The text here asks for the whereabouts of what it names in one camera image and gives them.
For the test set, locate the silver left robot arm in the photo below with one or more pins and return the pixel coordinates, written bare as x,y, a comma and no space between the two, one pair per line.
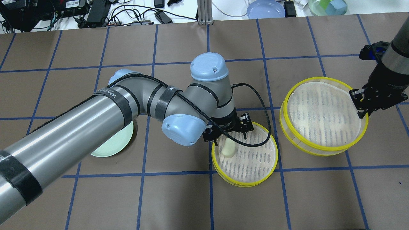
206,108

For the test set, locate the clear green bowl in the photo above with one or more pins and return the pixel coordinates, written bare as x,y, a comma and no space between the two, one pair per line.
316,9

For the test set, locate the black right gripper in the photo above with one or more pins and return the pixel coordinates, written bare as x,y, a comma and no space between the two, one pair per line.
384,82

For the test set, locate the light green plate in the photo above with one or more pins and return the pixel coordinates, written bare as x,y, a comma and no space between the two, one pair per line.
116,143

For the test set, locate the blue plate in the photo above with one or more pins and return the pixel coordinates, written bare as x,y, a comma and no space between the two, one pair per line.
265,9

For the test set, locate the aluminium frame post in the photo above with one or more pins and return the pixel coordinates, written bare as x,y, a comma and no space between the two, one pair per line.
204,10

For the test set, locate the yellow rimmed steamer basket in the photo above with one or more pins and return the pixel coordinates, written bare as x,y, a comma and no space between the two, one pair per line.
318,117
249,166

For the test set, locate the blue foam cube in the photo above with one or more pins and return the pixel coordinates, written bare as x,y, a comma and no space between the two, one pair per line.
336,7

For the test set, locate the cream white bun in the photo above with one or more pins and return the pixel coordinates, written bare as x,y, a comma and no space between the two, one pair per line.
229,148

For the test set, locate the green foam cube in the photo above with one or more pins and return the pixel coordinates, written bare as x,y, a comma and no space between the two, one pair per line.
324,3

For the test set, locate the black power adapter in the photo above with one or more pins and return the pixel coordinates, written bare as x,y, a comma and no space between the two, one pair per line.
163,18

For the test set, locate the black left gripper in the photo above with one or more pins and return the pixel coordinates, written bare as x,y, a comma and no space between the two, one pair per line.
225,124

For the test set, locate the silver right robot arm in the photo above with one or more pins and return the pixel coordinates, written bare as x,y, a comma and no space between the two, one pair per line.
394,55

